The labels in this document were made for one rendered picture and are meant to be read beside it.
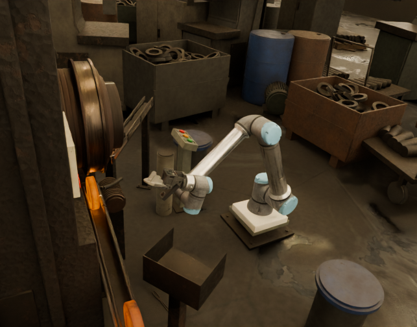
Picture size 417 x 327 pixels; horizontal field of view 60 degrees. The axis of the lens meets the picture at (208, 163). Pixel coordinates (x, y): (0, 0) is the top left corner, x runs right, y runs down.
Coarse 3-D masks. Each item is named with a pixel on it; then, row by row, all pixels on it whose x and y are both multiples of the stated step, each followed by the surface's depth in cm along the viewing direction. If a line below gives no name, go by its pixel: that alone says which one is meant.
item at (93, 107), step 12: (84, 60) 149; (84, 72) 134; (84, 84) 130; (96, 84) 131; (84, 96) 129; (96, 96) 130; (84, 108) 128; (96, 108) 130; (96, 120) 130; (96, 132) 131; (96, 144) 133; (96, 156) 137; (96, 168) 144
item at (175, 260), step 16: (160, 240) 149; (144, 256) 140; (160, 256) 154; (176, 256) 157; (224, 256) 144; (144, 272) 145; (160, 272) 139; (176, 272) 134; (192, 272) 151; (208, 272) 152; (160, 288) 143; (176, 288) 138; (192, 288) 133; (208, 288) 139; (176, 304) 155; (192, 304) 137; (176, 320) 160
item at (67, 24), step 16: (64, 0) 359; (112, 0) 348; (64, 16) 366; (80, 16) 408; (64, 32) 374; (80, 32) 380; (96, 32) 387; (112, 32) 393; (128, 32) 401; (64, 48) 381; (80, 48) 384; (96, 48) 387; (112, 48) 390; (64, 64) 388; (96, 64) 396; (112, 64) 399; (112, 80) 408
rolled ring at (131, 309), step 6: (132, 300) 118; (126, 306) 115; (132, 306) 114; (126, 312) 117; (132, 312) 112; (138, 312) 113; (126, 318) 122; (132, 318) 111; (138, 318) 111; (126, 324) 122; (132, 324) 110; (138, 324) 110
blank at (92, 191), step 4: (88, 176) 168; (92, 176) 167; (88, 180) 164; (92, 180) 164; (88, 184) 163; (92, 184) 163; (96, 184) 163; (88, 188) 170; (92, 188) 162; (96, 188) 163; (88, 192) 171; (92, 192) 162; (96, 192) 162; (88, 196) 171; (92, 196) 162; (96, 196) 162; (92, 200) 162; (96, 200) 163; (92, 204) 163; (96, 204) 164; (92, 208) 166; (96, 208) 167
